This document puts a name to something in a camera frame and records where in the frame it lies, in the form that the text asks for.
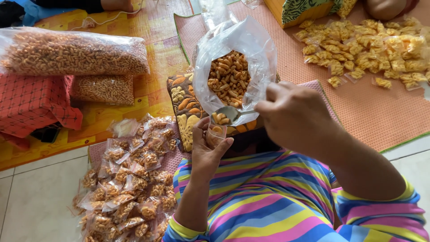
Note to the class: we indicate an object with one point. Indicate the person's right hand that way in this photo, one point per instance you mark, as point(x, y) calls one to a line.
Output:
point(299, 117)

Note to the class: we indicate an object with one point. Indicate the red patterned cloth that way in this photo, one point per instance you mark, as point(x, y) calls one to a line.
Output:
point(32, 102)

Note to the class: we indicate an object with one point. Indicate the smaller sealed macaroni snack bag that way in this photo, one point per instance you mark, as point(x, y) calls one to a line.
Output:
point(104, 90)

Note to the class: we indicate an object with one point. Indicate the empty clear plastic bags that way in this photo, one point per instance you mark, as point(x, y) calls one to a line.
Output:
point(215, 13)

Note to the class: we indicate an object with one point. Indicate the open clear plastic bag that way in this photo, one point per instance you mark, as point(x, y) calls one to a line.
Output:
point(235, 37)

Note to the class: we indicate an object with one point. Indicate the pile of yellow snack packets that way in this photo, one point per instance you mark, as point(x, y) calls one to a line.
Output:
point(366, 50)

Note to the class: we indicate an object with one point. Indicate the loose macaroni snacks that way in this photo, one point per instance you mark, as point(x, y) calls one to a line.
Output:
point(230, 77)

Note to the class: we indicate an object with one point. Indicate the yellow box green patterned cover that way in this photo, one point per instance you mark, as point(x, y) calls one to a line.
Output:
point(302, 11)

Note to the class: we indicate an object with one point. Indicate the brown floral cushion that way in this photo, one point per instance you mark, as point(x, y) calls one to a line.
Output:
point(183, 104)

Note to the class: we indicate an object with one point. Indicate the spoonful of macaroni snacks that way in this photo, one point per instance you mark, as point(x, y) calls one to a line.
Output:
point(220, 118)

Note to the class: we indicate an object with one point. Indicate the small clear plastic packet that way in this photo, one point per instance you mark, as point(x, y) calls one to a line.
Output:
point(216, 135)

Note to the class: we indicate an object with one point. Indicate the pile of brown snack packets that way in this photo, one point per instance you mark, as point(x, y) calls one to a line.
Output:
point(131, 188)

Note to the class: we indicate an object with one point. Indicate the metal spoon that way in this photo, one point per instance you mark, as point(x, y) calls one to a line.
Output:
point(231, 113)

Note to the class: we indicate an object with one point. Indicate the person's right fingers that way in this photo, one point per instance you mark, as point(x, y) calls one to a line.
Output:
point(268, 99)

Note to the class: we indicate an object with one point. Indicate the pink woven mat green edge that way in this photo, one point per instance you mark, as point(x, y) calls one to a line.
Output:
point(369, 111)

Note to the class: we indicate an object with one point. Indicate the striped colourful garment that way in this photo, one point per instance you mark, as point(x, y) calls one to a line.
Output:
point(275, 201)

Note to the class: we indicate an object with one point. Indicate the large sealed macaroni snack bag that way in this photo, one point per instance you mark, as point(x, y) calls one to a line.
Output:
point(74, 53)

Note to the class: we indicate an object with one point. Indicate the orange yellow floor mat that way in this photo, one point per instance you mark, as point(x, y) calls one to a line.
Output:
point(158, 40)

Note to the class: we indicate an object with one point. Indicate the person's left hand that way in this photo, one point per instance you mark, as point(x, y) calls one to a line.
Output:
point(205, 161)

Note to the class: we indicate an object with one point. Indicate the black object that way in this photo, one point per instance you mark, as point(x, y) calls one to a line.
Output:
point(47, 132)

